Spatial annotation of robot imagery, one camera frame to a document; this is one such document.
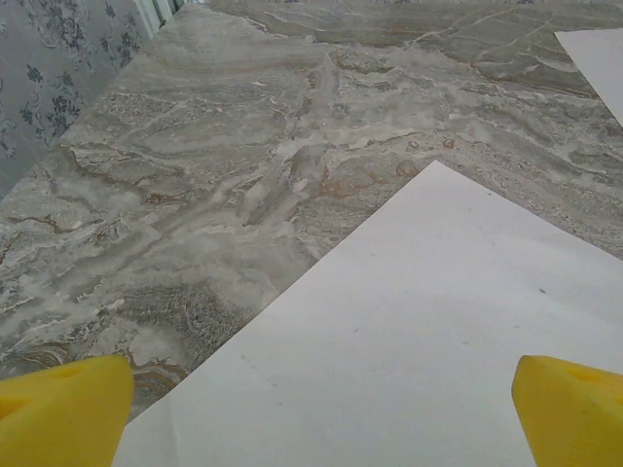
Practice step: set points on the aluminium frame post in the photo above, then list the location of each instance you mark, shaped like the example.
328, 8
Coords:
158, 14

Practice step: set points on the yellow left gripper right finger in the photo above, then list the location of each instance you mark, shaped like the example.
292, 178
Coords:
574, 418

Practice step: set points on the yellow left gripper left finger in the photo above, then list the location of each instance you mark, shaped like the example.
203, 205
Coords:
58, 413

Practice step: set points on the white paper sheet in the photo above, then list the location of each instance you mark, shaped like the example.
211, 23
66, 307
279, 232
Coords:
414, 316
601, 58

